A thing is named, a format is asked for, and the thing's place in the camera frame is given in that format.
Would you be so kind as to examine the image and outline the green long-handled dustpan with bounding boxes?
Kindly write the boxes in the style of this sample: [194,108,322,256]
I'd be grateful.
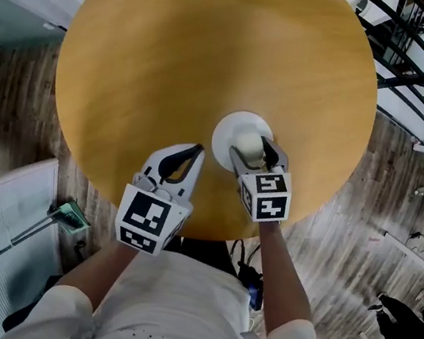
[0,188,95,278]

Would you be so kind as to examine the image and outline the blue device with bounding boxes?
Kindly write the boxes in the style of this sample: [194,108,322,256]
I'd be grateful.
[244,280,266,312]

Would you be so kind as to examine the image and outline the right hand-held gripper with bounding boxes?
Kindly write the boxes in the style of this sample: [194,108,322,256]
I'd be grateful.
[218,131,302,229]

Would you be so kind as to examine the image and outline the person's right forearm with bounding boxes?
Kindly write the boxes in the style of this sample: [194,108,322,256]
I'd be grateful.
[239,217,328,339]

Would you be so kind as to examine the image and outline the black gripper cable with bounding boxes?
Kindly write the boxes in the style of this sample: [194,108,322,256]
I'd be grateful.
[223,237,271,291]

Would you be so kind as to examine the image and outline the person's black trousers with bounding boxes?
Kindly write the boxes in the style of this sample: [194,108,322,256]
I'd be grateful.
[160,230,244,279]

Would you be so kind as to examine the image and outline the person's white printed t-shirt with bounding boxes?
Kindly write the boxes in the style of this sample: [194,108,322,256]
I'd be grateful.
[0,226,358,339]

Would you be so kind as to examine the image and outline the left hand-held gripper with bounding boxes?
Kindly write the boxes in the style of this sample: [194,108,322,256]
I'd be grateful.
[110,133,207,262]

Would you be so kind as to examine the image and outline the black power cable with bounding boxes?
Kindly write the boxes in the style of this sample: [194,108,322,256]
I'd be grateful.
[402,228,424,255]

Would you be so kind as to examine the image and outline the round wooden table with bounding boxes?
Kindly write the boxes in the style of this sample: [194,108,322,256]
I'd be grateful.
[0,0,424,148]

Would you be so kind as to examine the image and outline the person's left forearm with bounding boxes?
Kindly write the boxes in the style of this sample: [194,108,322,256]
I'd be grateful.
[51,233,143,318]

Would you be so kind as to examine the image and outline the white round plate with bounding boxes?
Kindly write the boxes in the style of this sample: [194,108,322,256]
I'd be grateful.
[206,105,279,179]

